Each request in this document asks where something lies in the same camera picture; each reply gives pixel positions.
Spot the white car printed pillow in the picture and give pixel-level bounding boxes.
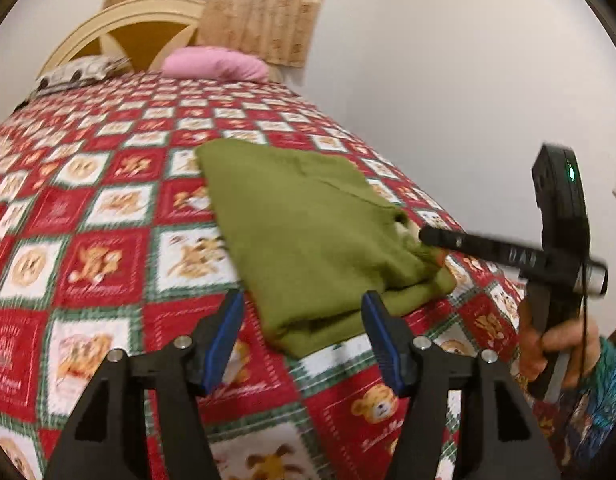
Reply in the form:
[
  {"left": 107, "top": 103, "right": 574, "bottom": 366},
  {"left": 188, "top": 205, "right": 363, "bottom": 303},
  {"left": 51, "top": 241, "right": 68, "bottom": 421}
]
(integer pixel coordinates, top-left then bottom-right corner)
[{"left": 30, "top": 55, "right": 134, "bottom": 96}]

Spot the cream wooden bed headboard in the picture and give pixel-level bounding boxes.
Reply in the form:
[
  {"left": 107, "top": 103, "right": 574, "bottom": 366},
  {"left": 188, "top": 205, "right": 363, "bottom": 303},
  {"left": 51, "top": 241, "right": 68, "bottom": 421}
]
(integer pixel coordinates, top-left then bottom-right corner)
[{"left": 38, "top": 0, "right": 283, "bottom": 83}]

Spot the red checked bear printed blanket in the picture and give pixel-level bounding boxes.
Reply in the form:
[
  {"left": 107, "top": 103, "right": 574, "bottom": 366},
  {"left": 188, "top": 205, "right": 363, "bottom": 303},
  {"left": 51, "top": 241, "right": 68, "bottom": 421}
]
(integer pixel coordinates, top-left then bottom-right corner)
[{"left": 0, "top": 70, "right": 563, "bottom": 480}]

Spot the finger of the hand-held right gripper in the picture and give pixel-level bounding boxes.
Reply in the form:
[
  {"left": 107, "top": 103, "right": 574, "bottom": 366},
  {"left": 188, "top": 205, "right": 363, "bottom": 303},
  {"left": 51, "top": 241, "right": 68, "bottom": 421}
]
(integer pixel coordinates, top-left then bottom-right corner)
[{"left": 419, "top": 225, "right": 493, "bottom": 262}]

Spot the person's right hand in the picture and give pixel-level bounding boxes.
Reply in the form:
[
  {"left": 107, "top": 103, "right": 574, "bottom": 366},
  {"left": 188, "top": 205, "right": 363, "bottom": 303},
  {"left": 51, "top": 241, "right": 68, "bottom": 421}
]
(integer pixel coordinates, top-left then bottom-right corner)
[{"left": 518, "top": 295, "right": 601, "bottom": 391}]

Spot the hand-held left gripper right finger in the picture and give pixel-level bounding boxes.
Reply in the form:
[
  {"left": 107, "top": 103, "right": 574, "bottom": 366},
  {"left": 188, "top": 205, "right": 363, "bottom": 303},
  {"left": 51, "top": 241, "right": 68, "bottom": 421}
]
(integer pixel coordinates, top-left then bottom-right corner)
[{"left": 362, "top": 290, "right": 561, "bottom": 480}]

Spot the beige floral window curtain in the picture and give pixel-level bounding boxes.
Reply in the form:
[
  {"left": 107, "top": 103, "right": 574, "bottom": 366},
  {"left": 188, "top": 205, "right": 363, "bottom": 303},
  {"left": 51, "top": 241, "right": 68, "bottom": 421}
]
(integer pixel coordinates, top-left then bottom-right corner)
[{"left": 102, "top": 0, "right": 336, "bottom": 68}]

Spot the pink pillow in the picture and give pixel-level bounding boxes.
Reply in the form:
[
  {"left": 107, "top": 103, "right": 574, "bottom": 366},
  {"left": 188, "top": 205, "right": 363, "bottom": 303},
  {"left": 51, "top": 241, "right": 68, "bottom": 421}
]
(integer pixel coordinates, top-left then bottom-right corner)
[{"left": 162, "top": 46, "right": 269, "bottom": 82}]

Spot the person's right forearm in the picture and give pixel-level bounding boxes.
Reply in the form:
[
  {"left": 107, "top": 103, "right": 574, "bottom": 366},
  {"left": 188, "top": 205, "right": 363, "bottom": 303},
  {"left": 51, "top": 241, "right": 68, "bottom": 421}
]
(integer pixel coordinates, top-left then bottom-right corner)
[{"left": 532, "top": 337, "right": 616, "bottom": 480}]

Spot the green orange cream striped sweater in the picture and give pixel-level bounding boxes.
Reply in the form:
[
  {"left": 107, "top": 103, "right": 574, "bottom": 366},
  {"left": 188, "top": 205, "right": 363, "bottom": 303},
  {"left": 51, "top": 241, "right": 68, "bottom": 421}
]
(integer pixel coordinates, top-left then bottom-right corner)
[{"left": 195, "top": 137, "right": 457, "bottom": 360}]

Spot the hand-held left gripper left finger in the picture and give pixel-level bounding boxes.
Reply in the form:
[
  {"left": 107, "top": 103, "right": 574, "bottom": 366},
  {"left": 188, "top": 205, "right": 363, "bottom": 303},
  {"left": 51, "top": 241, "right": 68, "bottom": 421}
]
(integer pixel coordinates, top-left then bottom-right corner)
[{"left": 45, "top": 290, "right": 245, "bottom": 480}]

